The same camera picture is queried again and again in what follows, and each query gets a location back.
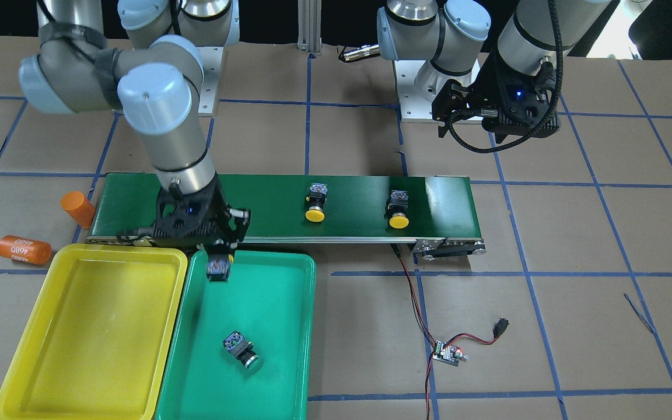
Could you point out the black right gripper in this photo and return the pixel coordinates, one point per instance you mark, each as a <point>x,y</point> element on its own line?
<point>223,217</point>

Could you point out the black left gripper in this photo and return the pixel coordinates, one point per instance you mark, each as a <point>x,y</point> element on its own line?
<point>486,86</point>

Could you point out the lone green push button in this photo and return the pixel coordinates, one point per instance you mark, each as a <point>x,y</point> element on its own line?
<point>218,268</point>

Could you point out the yellow push button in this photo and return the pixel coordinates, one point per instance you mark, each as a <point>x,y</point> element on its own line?
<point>315,202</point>
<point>397,209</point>

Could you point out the plain orange cylinder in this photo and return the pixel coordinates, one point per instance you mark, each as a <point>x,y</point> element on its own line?
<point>79,208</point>

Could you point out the orange cylinder with white numbers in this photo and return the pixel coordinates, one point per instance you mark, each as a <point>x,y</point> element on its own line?
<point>29,251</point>

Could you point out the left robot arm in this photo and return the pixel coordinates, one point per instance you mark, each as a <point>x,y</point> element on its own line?
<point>455,62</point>

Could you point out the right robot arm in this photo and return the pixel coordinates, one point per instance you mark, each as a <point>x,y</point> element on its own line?
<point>157,85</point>

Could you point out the green tray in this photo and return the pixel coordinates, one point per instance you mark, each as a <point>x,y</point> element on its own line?
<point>270,299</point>

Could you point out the green conveyor belt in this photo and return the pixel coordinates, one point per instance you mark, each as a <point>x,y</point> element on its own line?
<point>442,217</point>

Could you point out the yellow tray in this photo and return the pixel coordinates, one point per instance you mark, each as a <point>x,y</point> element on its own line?
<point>96,342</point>

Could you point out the black barrel power connector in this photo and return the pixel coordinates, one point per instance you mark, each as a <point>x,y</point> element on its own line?
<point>500,327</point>

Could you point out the small controller circuit board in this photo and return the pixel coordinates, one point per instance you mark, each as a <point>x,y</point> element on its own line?
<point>449,354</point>

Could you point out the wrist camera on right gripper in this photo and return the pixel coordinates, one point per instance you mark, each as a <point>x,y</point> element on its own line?
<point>177,224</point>

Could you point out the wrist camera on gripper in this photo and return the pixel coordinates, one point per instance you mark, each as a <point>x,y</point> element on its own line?
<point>177,224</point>
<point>508,137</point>

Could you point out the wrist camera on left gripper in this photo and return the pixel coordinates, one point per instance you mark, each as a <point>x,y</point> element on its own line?
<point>508,137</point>

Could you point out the aluminium frame post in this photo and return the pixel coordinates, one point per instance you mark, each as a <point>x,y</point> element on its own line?
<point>309,26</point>

